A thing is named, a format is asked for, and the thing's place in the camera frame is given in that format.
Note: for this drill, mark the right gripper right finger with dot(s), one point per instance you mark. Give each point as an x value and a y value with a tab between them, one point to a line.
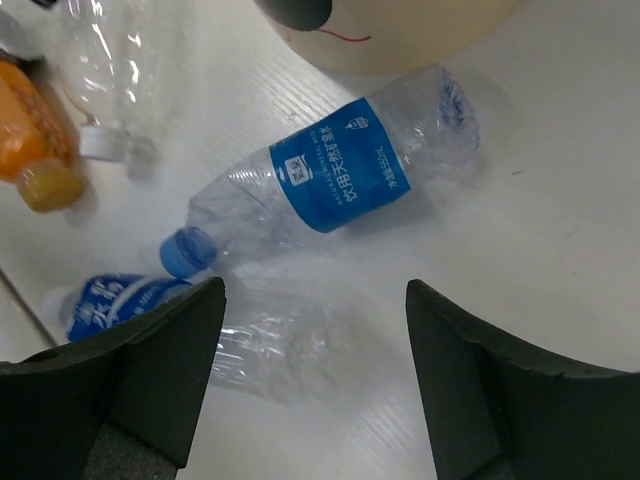
498	407

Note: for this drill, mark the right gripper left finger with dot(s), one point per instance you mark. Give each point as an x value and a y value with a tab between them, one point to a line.
123	404

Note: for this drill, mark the cream bin with black ears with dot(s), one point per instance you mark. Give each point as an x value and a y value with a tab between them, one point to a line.
373	37

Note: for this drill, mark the blue label white cap bottle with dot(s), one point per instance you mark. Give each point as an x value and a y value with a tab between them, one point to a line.
282	343

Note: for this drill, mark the orange juice bottle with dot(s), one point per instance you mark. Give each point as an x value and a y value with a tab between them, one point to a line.
36	153

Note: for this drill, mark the clear unlabeled plastic bottle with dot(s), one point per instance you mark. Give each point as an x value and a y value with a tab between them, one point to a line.
107	65

